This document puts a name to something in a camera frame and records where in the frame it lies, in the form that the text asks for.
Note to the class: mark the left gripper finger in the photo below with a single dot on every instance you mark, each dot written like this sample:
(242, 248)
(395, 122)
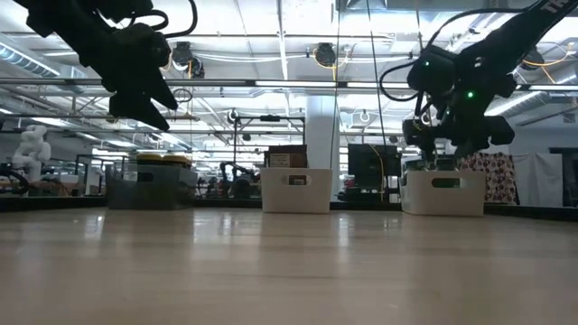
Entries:
(137, 110)
(162, 88)

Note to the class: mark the black background robot arm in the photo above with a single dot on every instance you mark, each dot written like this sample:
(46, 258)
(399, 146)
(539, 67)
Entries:
(232, 173)

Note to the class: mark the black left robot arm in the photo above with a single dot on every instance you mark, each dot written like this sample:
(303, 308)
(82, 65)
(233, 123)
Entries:
(54, 18)

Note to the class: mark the floral patterned cloth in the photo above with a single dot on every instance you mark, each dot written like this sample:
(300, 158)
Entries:
(501, 176)

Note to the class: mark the white plastic bin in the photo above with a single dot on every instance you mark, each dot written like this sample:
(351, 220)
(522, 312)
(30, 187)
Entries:
(295, 198)
(420, 198)

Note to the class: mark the black background monitor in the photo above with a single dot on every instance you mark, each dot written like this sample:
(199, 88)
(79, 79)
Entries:
(372, 164)

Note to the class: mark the grey plastic bin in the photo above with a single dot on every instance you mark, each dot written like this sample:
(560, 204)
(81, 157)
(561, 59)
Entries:
(153, 189)

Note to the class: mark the white cloth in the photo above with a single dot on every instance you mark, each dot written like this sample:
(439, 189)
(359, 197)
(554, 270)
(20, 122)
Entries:
(539, 180)

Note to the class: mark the long overhead light bar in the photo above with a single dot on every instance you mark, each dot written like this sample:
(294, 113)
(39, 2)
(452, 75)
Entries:
(271, 83)

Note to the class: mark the dark cabinet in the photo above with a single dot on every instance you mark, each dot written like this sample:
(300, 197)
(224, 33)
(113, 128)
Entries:
(570, 180)

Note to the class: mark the black floor stand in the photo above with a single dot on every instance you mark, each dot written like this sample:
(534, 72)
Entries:
(270, 118)

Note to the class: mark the white robot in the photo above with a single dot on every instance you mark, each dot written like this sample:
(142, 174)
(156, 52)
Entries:
(31, 149)

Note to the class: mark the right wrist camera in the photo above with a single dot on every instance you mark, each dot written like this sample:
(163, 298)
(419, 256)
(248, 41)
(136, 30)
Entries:
(431, 72)

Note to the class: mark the black aluminium table frame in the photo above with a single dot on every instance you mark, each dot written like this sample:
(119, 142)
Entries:
(22, 203)

